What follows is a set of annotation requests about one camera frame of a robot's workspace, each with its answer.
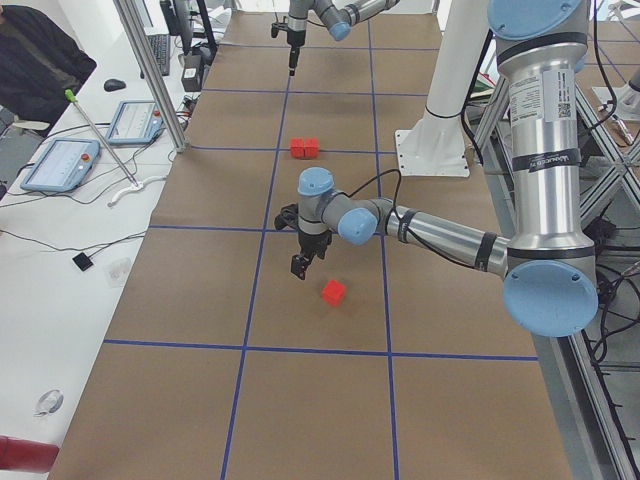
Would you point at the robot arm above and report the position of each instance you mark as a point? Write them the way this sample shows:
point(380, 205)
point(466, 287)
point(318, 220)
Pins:
point(548, 265)
point(337, 21)

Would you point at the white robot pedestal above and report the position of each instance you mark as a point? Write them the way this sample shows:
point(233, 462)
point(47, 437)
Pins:
point(435, 146)

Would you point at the red block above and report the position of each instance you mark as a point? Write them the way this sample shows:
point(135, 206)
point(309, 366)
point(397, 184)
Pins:
point(311, 147)
point(333, 292)
point(297, 148)

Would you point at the red object at corner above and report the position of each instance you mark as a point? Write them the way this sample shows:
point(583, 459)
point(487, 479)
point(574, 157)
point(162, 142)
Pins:
point(27, 456)

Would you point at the black keyboard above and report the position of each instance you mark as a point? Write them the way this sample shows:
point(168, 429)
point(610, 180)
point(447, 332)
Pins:
point(160, 45)

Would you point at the person in black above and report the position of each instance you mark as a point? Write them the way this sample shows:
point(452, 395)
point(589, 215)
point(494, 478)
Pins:
point(39, 63)

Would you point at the far blue teach pendant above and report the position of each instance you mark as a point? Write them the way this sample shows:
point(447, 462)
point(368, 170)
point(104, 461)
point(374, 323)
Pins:
point(135, 122)

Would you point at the blue teach pendant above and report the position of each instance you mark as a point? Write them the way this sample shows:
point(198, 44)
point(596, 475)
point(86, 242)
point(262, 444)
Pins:
point(62, 166)
point(135, 122)

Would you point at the small black square pad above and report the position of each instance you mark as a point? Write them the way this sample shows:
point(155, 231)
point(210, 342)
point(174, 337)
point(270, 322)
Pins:
point(83, 261)

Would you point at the white curved plastic part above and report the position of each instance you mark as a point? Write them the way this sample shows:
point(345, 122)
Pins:
point(134, 188)

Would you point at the metal rod green tip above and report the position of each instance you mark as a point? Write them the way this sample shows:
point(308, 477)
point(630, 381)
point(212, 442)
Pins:
point(70, 96)

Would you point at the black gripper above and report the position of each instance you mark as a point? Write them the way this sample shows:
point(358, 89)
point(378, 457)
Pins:
point(293, 39)
point(310, 242)

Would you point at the black power box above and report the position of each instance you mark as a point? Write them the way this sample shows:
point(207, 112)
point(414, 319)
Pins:
point(192, 73)

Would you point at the aluminium frame post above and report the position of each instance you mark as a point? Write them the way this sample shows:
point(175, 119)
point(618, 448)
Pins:
point(134, 29)

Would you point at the clear tape roll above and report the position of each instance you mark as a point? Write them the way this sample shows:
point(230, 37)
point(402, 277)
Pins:
point(49, 403)

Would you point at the near blue teach pendant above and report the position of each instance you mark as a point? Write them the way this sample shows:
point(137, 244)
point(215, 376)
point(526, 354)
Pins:
point(62, 166)

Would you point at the black computer mouse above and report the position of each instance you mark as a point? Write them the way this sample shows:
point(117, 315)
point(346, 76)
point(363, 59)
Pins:
point(112, 84)

